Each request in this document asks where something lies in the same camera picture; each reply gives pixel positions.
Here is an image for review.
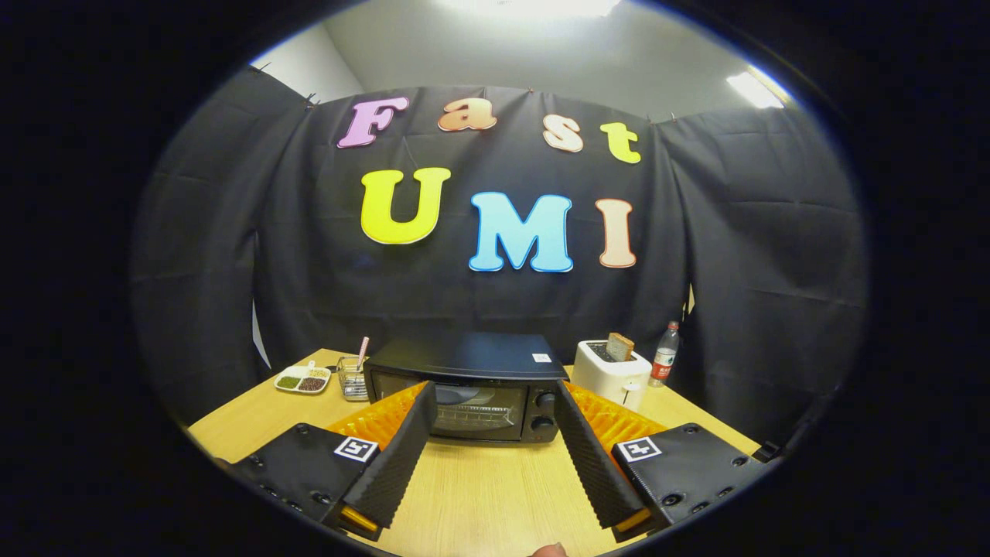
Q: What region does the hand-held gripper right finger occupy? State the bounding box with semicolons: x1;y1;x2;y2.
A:
553;381;763;544

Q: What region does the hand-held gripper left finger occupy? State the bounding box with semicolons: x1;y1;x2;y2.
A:
232;381;438;542

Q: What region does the black toaster oven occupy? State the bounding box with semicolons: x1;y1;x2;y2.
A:
364;333;571;444

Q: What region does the white toaster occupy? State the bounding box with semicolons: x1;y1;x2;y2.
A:
571;340;653;412

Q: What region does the white divided condiment dish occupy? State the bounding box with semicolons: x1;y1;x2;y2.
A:
274;361;333;395

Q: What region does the clear water bottle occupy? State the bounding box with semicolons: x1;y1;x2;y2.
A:
649;321;681;388

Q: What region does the black backdrop cloth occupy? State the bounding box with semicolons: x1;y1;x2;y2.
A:
130;66;869;449

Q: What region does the small ceiling light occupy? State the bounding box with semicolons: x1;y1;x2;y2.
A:
725;70;786;110

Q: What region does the large ceiling light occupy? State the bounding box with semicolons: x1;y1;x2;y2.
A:
437;0;623;20

